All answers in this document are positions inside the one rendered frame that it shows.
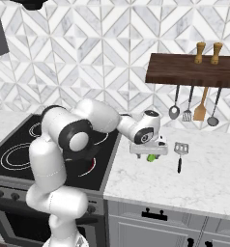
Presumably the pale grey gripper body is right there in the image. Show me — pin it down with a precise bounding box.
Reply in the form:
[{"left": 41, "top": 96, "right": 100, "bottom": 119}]
[{"left": 129, "top": 143, "right": 169, "bottom": 156}]

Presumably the green wedge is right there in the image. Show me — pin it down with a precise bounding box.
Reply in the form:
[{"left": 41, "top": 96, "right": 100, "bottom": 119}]
[{"left": 146, "top": 153, "right": 158, "bottom": 163}]

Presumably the hanging wooden spatula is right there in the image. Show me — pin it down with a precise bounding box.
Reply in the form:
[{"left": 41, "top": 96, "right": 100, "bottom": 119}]
[{"left": 192, "top": 86, "right": 210, "bottom": 123}]

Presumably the hanging metal spoon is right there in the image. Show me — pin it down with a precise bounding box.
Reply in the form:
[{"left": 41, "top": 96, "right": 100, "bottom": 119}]
[{"left": 168, "top": 84, "right": 182, "bottom": 121}]

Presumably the hanging metal slotted turner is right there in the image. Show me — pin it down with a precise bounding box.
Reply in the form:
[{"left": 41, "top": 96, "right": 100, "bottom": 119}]
[{"left": 181, "top": 85, "right": 195, "bottom": 123}]

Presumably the grey drawer front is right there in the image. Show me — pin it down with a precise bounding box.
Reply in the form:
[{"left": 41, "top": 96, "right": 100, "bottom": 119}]
[
  {"left": 107, "top": 200, "right": 190, "bottom": 227},
  {"left": 202, "top": 214, "right": 230, "bottom": 233}
]

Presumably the hanging metal ladle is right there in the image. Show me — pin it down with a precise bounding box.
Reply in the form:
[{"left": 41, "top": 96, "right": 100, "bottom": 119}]
[{"left": 206, "top": 87, "right": 223, "bottom": 127}]

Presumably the grey cupboard door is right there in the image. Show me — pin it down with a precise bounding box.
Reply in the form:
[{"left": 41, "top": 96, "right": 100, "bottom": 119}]
[
  {"left": 197, "top": 221, "right": 230, "bottom": 247},
  {"left": 108, "top": 214, "right": 203, "bottom": 247}
]

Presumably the dark wooden shelf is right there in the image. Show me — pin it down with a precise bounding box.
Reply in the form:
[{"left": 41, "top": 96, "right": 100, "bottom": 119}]
[{"left": 144, "top": 52, "right": 230, "bottom": 90}]

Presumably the wooden shaker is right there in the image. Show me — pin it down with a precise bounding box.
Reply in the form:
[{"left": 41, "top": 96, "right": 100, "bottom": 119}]
[
  {"left": 210, "top": 41, "right": 224, "bottom": 66},
  {"left": 193, "top": 41, "right": 207, "bottom": 65}
]

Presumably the black hob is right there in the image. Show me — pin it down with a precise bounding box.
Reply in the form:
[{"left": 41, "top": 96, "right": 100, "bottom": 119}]
[{"left": 0, "top": 112, "right": 123, "bottom": 192}]

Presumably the oven door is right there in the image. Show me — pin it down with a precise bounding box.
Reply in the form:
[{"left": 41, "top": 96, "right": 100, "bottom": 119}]
[{"left": 0, "top": 202, "right": 99, "bottom": 247}]

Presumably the grey spatula with black handle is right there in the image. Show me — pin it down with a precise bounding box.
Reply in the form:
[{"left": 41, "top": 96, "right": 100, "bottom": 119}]
[{"left": 173, "top": 142, "right": 190, "bottom": 175}]

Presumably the black drawer handle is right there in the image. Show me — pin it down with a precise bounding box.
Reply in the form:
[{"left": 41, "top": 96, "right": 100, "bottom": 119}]
[{"left": 141, "top": 207, "right": 169, "bottom": 222}]

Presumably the black oven handle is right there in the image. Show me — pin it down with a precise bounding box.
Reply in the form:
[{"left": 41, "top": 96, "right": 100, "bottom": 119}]
[{"left": 0, "top": 196, "right": 100, "bottom": 226}]

